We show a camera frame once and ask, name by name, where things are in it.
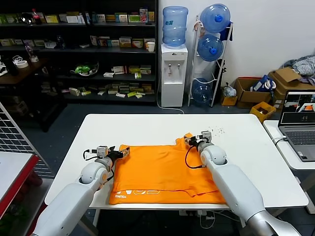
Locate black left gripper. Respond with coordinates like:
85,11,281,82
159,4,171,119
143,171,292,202
108,147,130,163

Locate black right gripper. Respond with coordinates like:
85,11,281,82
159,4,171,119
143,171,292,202
184,136,210,148

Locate orange t-shirt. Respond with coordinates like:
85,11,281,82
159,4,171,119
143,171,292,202
109,132,227,205

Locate pile of grey-blue clothes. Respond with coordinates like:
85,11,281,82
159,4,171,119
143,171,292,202
282,55,315,85

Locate large white table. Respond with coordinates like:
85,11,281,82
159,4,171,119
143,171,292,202
44,113,310,231

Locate blue water jug blue cap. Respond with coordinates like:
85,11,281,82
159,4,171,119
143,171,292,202
197,34,224,61
191,78,214,106

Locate small cardboard box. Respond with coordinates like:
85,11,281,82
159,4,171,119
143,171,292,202
220,94,239,106

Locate crumpled clear plastic bag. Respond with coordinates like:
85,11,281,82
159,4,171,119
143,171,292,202
222,82,237,98

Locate white water dispenser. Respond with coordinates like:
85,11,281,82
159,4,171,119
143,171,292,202
160,43,189,108

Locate open cardboard box red rim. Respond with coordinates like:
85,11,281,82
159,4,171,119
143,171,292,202
233,77,273,110

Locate yellow plastic crate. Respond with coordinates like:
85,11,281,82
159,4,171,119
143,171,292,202
250,101,277,120

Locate bowl with green items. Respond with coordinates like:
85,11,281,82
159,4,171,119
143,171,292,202
70,62,100,78

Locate small white side table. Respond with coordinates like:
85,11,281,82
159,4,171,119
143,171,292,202
262,119,315,214

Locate black shelving unit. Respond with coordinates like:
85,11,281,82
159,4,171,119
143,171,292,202
0,0,159,107

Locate grey open laptop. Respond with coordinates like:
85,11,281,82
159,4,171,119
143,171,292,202
278,89,315,162

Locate white carton orange stripe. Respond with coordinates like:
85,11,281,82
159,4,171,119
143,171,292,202
119,37,133,48

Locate white table with red edge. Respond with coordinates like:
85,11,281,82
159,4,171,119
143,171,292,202
0,151,40,217

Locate blue water jug with label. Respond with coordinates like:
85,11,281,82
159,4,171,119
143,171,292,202
162,6,189,48

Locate cardboard box with open flaps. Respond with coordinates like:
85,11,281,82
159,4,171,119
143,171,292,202
268,67,315,110

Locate stacked blue water jugs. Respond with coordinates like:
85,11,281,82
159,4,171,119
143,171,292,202
199,3,231,34

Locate brown wooden desk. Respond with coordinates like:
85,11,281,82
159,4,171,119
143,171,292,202
0,57,67,133

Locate tall pink floral carton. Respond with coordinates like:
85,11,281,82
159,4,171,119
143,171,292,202
139,8,149,24

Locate clear plastic bottle purple label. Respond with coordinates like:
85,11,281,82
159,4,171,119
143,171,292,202
24,41,40,63

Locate cola bottle red label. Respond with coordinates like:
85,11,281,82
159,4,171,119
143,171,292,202
31,8,43,25

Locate shiny metal bowl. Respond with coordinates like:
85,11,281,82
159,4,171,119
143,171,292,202
19,11,35,25

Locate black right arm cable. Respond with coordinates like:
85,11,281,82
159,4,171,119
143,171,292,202
184,145,210,170

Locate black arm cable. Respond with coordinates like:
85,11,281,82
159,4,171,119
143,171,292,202
83,148,116,182
184,145,210,170

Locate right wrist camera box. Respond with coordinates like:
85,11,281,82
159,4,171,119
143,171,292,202
196,131,213,145

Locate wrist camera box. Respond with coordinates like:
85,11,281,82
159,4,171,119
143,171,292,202
196,131,213,145
96,146,109,158

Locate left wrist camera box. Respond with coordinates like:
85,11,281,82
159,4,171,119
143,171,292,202
96,146,109,158

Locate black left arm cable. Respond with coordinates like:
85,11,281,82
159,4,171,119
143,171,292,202
83,148,116,182

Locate white dispenser power cable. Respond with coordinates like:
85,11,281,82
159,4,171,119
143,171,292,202
156,78,185,115

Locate white wire jug rack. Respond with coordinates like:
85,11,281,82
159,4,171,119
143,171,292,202
188,15,234,108

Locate white laptop cable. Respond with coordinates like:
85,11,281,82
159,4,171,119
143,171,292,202
272,135,287,146

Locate blue bag white handles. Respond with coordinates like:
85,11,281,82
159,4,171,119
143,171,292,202
251,74,278,93

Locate white wire grid panel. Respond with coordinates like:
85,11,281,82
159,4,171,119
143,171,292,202
0,100,54,177

